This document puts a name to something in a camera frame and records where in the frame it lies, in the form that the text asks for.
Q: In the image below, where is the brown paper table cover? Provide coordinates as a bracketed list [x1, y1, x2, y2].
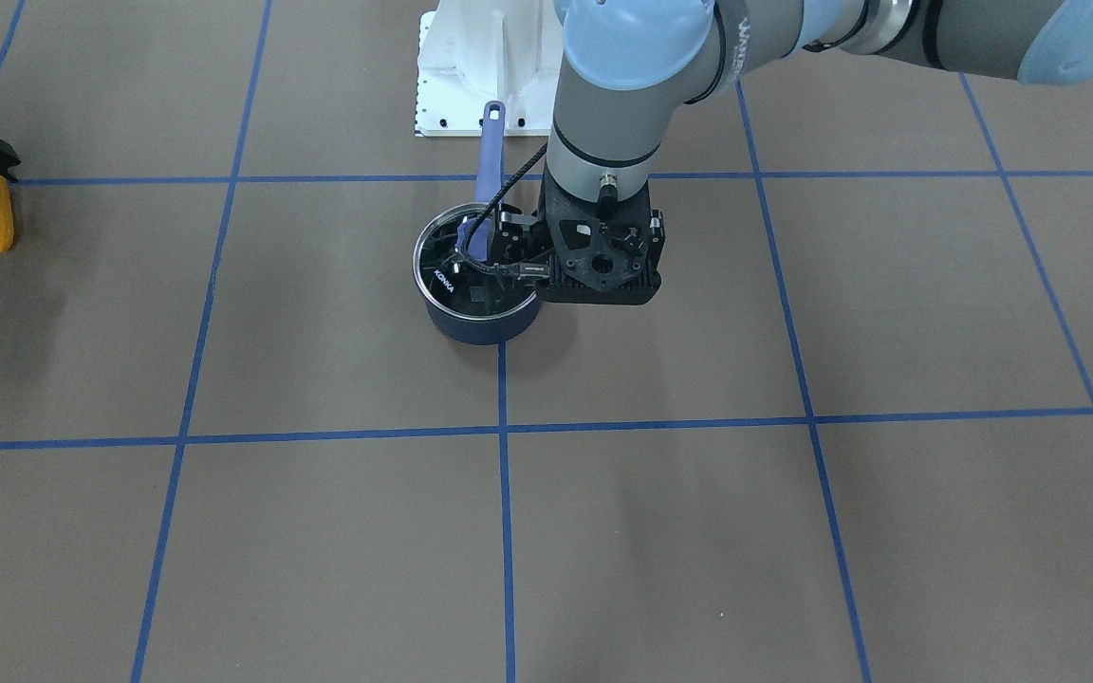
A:
[0, 1, 1093, 682]

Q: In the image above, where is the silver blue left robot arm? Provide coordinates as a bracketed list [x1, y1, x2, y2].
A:
[458, 1, 1093, 291]

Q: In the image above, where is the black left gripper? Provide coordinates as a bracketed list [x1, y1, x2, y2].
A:
[493, 211, 554, 284]

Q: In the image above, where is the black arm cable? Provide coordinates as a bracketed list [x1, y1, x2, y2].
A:
[455, 140, 551, 280]

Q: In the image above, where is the dark blue saucepan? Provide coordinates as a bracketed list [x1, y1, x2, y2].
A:
[413, 101, 541, 346]

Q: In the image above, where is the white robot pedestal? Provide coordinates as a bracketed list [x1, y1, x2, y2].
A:
[414, 1, 563, 138]

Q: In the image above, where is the glass pot lid blue knob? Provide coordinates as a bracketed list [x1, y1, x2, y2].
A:
[412, 202, 534, 323]

